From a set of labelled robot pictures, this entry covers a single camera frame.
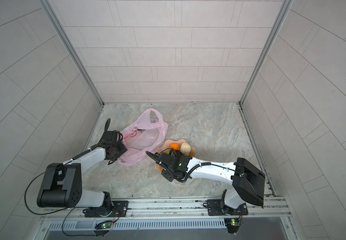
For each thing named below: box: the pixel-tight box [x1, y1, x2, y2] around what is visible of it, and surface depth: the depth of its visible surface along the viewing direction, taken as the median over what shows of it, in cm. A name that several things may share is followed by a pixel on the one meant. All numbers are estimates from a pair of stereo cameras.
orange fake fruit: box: [169, 143, 180, 151], surface depth 88 cm
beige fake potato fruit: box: [180, 142, 191, 156], surface depth 85 cm
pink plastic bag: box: [118, 108, 169, 167], surface depth 92 cm
